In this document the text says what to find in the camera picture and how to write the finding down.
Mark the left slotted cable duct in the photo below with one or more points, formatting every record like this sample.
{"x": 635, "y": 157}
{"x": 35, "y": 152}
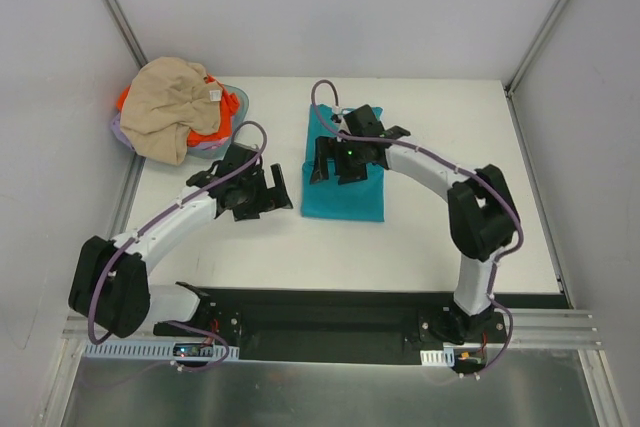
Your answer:
{"x": 162, "y": 351}

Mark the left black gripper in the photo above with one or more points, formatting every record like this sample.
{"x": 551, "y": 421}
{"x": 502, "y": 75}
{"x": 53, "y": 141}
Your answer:
{"x": 263, "y": 195}

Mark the teal t-shirt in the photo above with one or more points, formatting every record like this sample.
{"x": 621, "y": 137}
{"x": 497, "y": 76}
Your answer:
{"x": 358, "y": 201}

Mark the right slotted cable duct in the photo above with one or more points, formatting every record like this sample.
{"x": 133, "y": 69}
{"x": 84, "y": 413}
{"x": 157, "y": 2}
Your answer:
{"x": 438, "y": 358}

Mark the right corner aluminium post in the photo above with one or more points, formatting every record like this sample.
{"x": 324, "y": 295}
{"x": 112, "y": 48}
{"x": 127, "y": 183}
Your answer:
{"x": 541, "y": 37}

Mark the blue-grey plastic basket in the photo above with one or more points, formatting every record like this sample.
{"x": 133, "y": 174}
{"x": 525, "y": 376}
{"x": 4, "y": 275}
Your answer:
{"x": 238, "y": 113}

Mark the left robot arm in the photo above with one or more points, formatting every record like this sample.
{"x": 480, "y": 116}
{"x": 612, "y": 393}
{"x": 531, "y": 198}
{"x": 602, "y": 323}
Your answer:
{"x": 111, "y": 288}

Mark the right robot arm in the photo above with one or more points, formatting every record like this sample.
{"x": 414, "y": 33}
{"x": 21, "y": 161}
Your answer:
{"x": 484, "y": 223}

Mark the left corner aluminium post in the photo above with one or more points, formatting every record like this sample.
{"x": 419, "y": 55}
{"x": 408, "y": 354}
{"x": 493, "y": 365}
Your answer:
{"x": 124, "y": 28}

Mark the slotted cable duct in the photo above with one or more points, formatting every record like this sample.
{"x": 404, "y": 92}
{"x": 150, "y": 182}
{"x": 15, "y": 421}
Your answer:
{"x": 162, "y": 351}
{"x": 438, "y": 358}

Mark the orange t-shirt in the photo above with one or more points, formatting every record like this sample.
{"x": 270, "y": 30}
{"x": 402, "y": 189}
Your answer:
{"x": 225, "y": 104}

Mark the corner aluminium post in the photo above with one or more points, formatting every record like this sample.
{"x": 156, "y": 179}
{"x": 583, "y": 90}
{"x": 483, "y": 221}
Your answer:
{"x": 124, "y": 28}
{"x": 541, "y": 37}

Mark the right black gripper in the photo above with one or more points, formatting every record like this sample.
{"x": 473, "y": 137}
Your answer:
{"x": 335, "y": 163}

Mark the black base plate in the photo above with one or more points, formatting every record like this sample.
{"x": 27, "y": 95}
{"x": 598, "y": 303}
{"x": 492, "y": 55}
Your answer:
{"x": 374, "y": 328}

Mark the beige t-shirt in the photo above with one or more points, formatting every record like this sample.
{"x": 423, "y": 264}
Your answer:
{"x": 167, "y": 100}

